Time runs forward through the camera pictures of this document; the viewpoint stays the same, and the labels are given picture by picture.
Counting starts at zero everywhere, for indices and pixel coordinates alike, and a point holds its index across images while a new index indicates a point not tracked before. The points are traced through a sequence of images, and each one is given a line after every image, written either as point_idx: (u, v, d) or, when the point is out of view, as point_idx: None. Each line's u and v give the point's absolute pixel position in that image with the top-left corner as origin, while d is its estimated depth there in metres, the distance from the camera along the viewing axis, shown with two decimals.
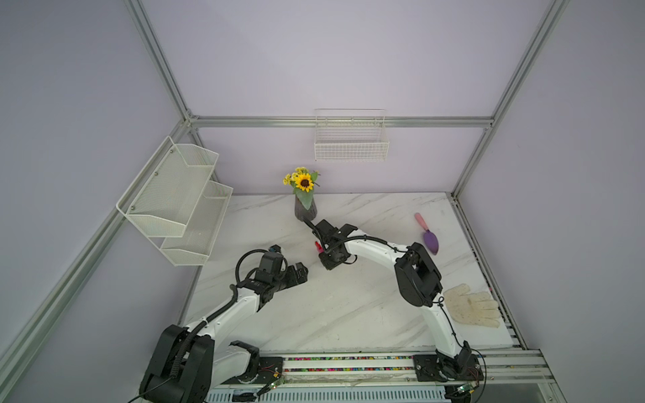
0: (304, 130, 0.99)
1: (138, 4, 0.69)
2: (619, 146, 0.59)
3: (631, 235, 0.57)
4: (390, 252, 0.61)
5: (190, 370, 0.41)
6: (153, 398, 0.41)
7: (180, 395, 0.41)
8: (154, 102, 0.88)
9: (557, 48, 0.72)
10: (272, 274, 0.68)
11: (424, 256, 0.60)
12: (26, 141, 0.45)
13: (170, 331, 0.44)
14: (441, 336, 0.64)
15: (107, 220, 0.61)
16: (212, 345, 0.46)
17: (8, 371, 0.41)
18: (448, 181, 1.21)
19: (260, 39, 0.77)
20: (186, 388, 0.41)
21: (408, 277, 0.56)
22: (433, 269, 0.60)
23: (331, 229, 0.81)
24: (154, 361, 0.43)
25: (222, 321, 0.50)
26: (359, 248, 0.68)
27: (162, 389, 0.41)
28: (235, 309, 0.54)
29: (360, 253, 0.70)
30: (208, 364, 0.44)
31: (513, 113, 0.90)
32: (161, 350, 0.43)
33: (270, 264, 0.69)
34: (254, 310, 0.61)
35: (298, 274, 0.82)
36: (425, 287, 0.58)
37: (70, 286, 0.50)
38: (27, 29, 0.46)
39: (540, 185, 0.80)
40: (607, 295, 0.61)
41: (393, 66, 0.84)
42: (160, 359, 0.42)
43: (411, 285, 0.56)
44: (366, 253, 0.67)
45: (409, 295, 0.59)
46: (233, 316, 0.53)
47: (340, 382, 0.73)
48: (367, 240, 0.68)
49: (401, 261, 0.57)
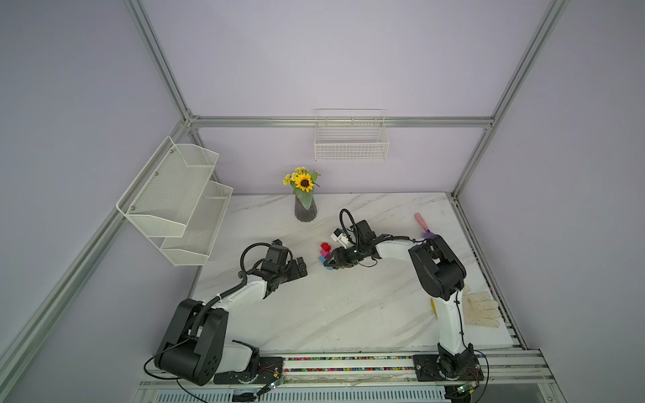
0: (304, 130, 0.99)
1: (138, 5, 0.69)
2: (618, 146, 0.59)
3: (631, 235, 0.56)
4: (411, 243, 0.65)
5: (207, 338, 0.43)
6: (170, 363, 0.43)
7: (194, 365, 0.42)
8: (154, 102, 0.88)
9: (556, 47, 0.74)
10: (277, 264, 0.72)
11: (442, 247, 0.61)
12: (27, 141, 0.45)
13: (186, 304, 0.47)
14: (447, 332, 0.64)
15: (107, 219, 0.62)
16: (226, 316, 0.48)
17: (8, 371, 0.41)
18: (447, 181, 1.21)
19: (260, 39, 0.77)
20: (202, 355, 0.43)
21: (422, 264, 0.58)
22: (454, 261, 0.60)
23: (370, 235, 0.87)
24: (172, 331, 0.45)
25: (234, 299, 0.53)
26: (388, 250, 0.74)
27: (178, 357, 0.43)
28: (244, 290, 0.57)
29: (386, 254, 0.76)
30: (222, 336, 0.46)
31: (512, 114, 0.91)
32: (178, 321, 0.45)
33: (275, 255, 0.72)
34: (260, 296, 0.63)
35: (299, 267, 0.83)
36: (443, 277, 0.58)
37: (72, 285, 0.51)
38: (26, 29, 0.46)
39: (540, 185, 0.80)
40: (607, 295, 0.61)
41: (393, 68, 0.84)
42: (177, 329, 0.45)
43: (426, 273, 0.58)
44: (390, 251, 0.73)
45: (427, 285, 0.59)
46: (242, 297, 0.55)
47: (340, 382, 0.73)
48: (392, 239, 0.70)
49: (416, 248, 0.60)
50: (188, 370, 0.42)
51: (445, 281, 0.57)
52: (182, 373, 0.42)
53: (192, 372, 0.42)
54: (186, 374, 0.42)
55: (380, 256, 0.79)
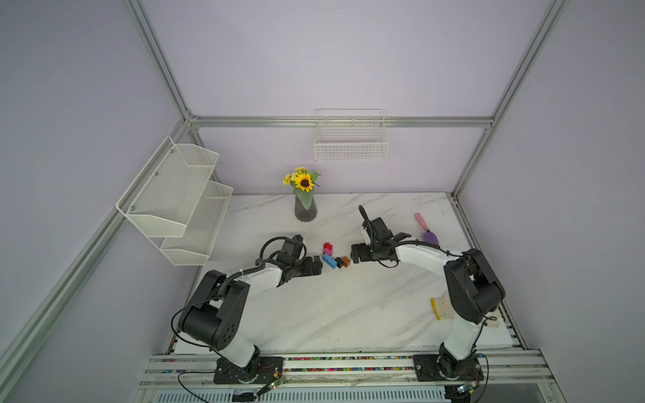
0: (304, 130, 0.99)
1: (138, 5, 0.69)
2: (618, 146, 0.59)
3: (631, 235, 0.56)
4: (442, 256, 0.57)
5: (229, 306, 0.47)
6: (190, 327, 0.46)
7: (214, 330, 0.46)
8: (154, 102, 0.88)
9: (556, 48, 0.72)
10: (292, 257, 0.75)
11: (483, 265, 0.52)
12: (26, 139, 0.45)
13: (212, 274, 0.50)
14: (458, 342, 0.62)
15: (107, 219, 0.62)
16: (248, 289, 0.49)
17: (8, 371, 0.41)
18: (447, 181, 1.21)
19: (260, 39, 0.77)
20: (223, 320, 0.46)
21: (458, 281, 0.50)
22: (495, 282, 0.52)
23: (386, 233, 0.78)
24: (196, 296, 0.48)
25: (254, 278, 0.56)
26: (413, 255, 0.64)
27: (198, 322, 0.46)
28: (263, 273, 0.60)
29: (410, 259, 0.66)
30: (243, 306, 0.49)
31: (512, 114, 0.91)
32: (203, 290, 0.49)
33: (291, 248, 0.75)
34: (273, 285, 0.66)
35: (314, 265, 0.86)
36: (482, 298, 0.51)
37: (72, 285, 0.51)
38: (26, 30, 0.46)
39: (540, 185, 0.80)
40: (608, 295, 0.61)
41: (393, 68, 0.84)
42: (202, 295, 0.48)
43: (463, 292, 0.50)
44: (416, 259, 0.64)
45: (462, 305, 0.51)
46: (260, 279, 0.59)
47: (340, 382, 0.73)
48: (419, 245, 0.64)
49: (452, 264, 0.52)
50: (207, 336, 0.45)
51: (484, 301, 0.50)
52: (201, 338, 0.46)
53: (212, 337, 0.45)
54: (204, 338, 0.46)
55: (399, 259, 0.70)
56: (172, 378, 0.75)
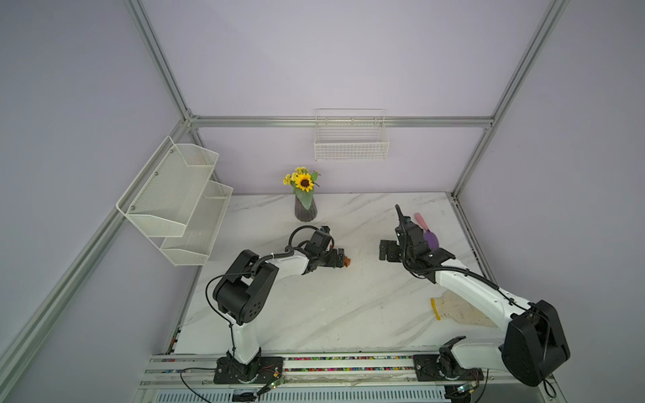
0: (304, 130, 0.99)
1: (138, 4, 0.69)
2: (618, 146, 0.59)
3: (631, 235, 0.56)
4: (503, 304, 0.47)
5: (258, 284, 0.51)
6: (222, 297, 0.51)
7: (242, 304, 0.50)
8: (154, 102, 0.88)
9: (556, 48, 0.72)
10: (319, 248, 0.78)
11: (554, 325, 0.44)
12: (27, 139, 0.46)
13: (246, 253, 0.55)
14: (473, 360, 0.59)
15: (107, 219, 0.62)
16: (275, 272, 0.53)
17: (8, 372, 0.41)
18: (447, 181, 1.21)
19: (259, 39, 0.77)
20: (253, 296, 0.50)
21: (527, 345, 0.42)
22: (562, 344, 0.44)
23: (423, 248, 0.67)
24: (232, 270, 0.53)
25: (283, 262, 0.60)
26: (461, 287, 0.54)
27: (230, 295, 0.51)
28: (291, 259, 0.64)
29: (453, 289, 0.57)
30: (270, 287, 0.54)
31: (512, 114, 0.91)
32: (238, 265, 0.53)
33: (319, 239, 0.78)
34: (300, 271, 0.69)
35: (338, 258, 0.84)
36: (545, 363, 0.43)
37: (72, 285, 0.51)
38: (26, 30, 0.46)
39: (540, 185, 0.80)
40: (608, 295, 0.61)
41: (392, 67, 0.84)
42: (237, 270, 0.53)
43: (525, 354, 0.42)
44: (462, 291, 0.54)
45: (515, 363, 0.45)
46: (288, 263, 0.62)
47: (340, 382, 0.73)
48: (469, 277, 0.54)
49: (518, 320, 0.43)
50: (235, 307, 0.50)
51: (545, 365, 0.43)
52: (230, 308, 0.50)
53: (238, 310, 0.50)
54: (233, 310, 0.50)
55: (438, 285, 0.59)
56: (172, 378, 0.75)
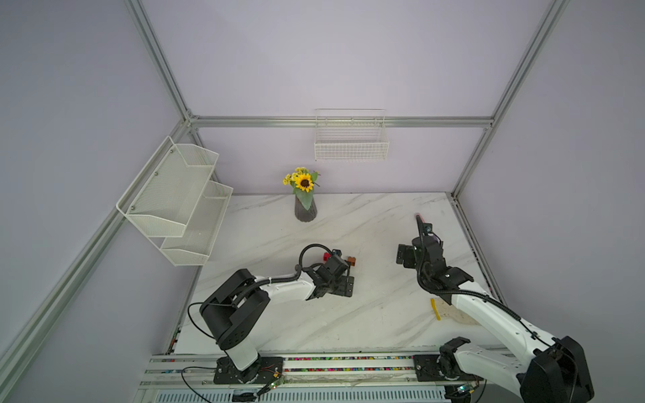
0: (304, 131, 0.99)
1: (139, 4, 0.69)
2: (617, 146, 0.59)
3: (632, 235, 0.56)
4: (524, 336, 0.45)
5: (243, 311, 0.46)
6: (207, 315, 0.48)
7: (223, 330, 0.46)
8: (154, 102, 0.88)
9: (557, 48, 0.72)
10: (333, 274, 0.71)
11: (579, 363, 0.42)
12: (27, 139, 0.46)
13: (241, 274, 0.50)
14: (475, 368, 0.59)
15: (107, 219, 0.62)
16: (264, 303, 0.47)
17: (8, 371, 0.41)
18: (447, 181, 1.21)
19: (259, 39, 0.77)
20: (234, 325, 0.45)
21: (548, 382, 0.40)
22: (585, 384, 0.42)
23: (440, 266, 0.65)
24: (222, 290, 0.49)
25: (280, 289, 0.54)
26: (490, 323, 0.50)
27: (215, 316, 0.47)
28: (293, 285, 0.58)
29: (469, 313, 0.55)
30: (254, 316, 0.48)
31: (513, 114, 0.90)
32: (230, 285, 0.49)
33: (335, 265, 0.71)
34: (302, 297, 0.63)
35: (347, 285, 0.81)
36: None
37: (72, 285, 0.51)
38: (26, 29, 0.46)
39: (540, 185, 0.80)
40: (606, 295, 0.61)
41: (393, 67, 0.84)
42: (226, 291, 0.49)
43: (547, 391, 0.40)
44: (479, 316, 0.53)
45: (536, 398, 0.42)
46: (288, 290, 0.56)
47: (340, 382, 0.73)
48: (490, 304, 0.52)
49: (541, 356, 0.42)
50: (217, 332, 0.46)
51: None
52: (212, 330, 0.46)
53: (219, 335, 0.45)
54: (214, 333, 0.46)
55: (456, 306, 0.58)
56: (172, 378, 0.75)
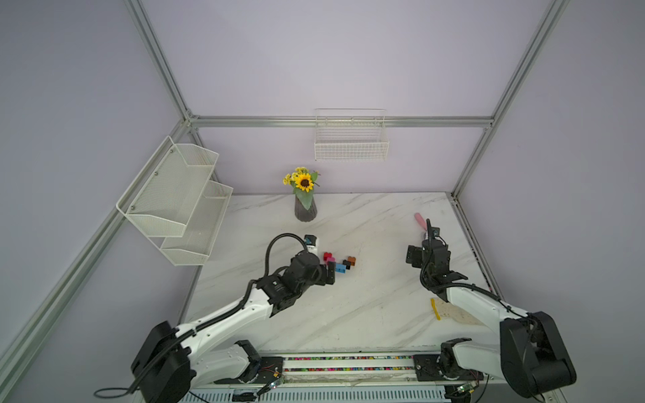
0: (304, 131, 0.99)
1: (138, 4, 0.69)
2: (617, 146, 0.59)
3: (632, 235, 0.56)
4: (500, 310, 0.50)
5: (165, 373, 0.40)
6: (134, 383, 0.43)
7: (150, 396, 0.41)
8: (154, 102, 0.88)
9: (557, 48, 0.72)
10: (299, 281, 0.62)
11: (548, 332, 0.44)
12: (28, 140, 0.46)
13: (161, 327, 0.44)
14: (473, 360, 0.59)
15: (107, 220, 0.61)
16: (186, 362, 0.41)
17: (8, 371, 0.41)
18: (447, 181, 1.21)
19: (259, 39, 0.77)
20: (159, 389, 0.40)
21: (516, 343, 0.43)
22: (560, 358, 0.43)
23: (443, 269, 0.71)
24: (144, 351, 0.43)
25: (211, 334, 0.46)
26: (469, 301, 0.57)
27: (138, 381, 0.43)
28: (237, 317, 0.50)
29: (458, 304, 0.61)
30: (186, 372, 0.42)
31: (513, 113, 0.90)
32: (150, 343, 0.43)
33: (299, 270, 0.59)
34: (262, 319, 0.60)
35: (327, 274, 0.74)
36: (538, 369, 0.43)
37: (71, 286, 0.50)
38: (26, 30, 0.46)
39: (540, 185, 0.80)
40: (606, 295, 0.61)
41: (393, 67, 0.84)
42: (146, 353, 0.43)
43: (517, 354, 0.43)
44: (466, 305, 0.58)
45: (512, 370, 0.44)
46: (232, 325, 0.49)
47: (340, 382, 0.73)
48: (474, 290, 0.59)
49: (510, 321, 0.46)
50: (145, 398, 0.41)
51: (540, 371, 0.43)
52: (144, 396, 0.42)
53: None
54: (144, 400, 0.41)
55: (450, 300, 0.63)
56: None
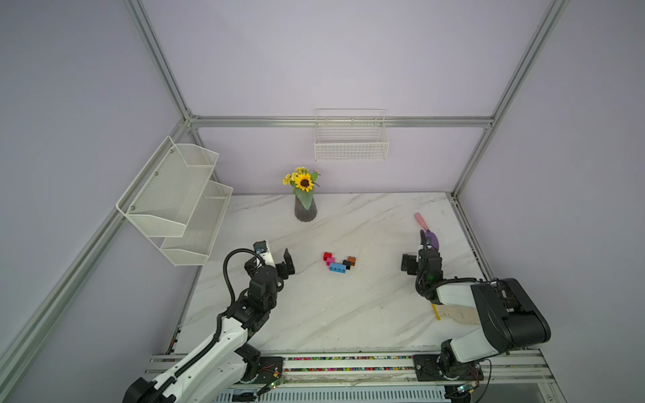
0: (304, 131, 0.99)
1: (138, 4, 0.69)
2: (617, 145, 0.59)
3: (632, 234, 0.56)
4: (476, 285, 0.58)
5: None
6: None
7: None
8: (154, 102, 0.88)
9: (557, 48, 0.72)
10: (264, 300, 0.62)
11: (517, 293, 0.50)
12: (27, 139, 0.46)
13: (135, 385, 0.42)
14: (466, 347, 0.61)
15: (107, 220, 0.61)
16: None
17: (8, 371, 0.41)
18: (447, 181, 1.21)
19: (259, 39, 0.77)
20: None
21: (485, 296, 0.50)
22: (531, 311, 0.48)
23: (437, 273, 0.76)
24: None
25: (196, 374, 0.46)
26: (448, 291, 0.66)
27: None
28: (217, 352, 0.51)
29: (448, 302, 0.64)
30: None
31: (513, 113, 0.90)
32: None
33: (259, 290, 0.59)
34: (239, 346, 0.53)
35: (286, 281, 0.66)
36: (510, 317, 0.48)
37: (71, 285, 0.50)
38: (25, 29, 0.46)
39: (540, 185, 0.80)
40: (607, 295, 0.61)
41: (393, 67, 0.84)
42: None
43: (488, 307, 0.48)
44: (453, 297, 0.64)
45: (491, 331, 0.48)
46: (215, 360, 0.51)
47: (340, 382, 0.73)
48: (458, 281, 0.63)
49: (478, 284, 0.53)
50: None
51: (511, 317, 0.48)
52: None
53: None
54: None
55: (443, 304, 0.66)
56: None
